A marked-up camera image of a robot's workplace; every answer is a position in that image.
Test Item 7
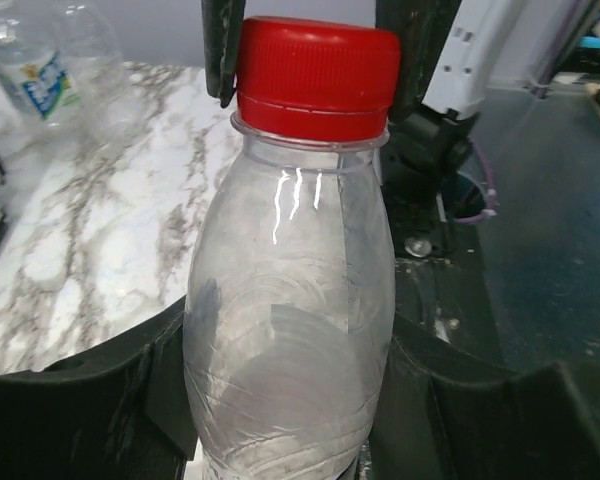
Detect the red label water bottle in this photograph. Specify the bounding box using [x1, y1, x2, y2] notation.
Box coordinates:
[183, 114, 395, 479]

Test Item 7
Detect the Pocari Sweat clear bottle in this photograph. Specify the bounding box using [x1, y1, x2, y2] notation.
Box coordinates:
[0, 1, 80, 132]

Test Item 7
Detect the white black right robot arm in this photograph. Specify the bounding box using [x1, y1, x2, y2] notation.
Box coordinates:
[0, 1, 528, 243]

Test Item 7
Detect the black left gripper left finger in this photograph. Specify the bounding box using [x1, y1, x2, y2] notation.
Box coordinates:
[0, 300, 198, 479]

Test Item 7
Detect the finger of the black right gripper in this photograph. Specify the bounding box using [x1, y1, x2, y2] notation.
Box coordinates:
[375, 0, 461, 123]
[201, 0, 246, 108]

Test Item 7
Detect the clear unlabelled plastic bottle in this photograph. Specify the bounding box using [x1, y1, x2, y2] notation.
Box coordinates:
[51, 1, 135, 143]

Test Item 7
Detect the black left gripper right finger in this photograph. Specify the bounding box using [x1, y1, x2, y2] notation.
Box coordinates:
[369, 316, 600, 479]

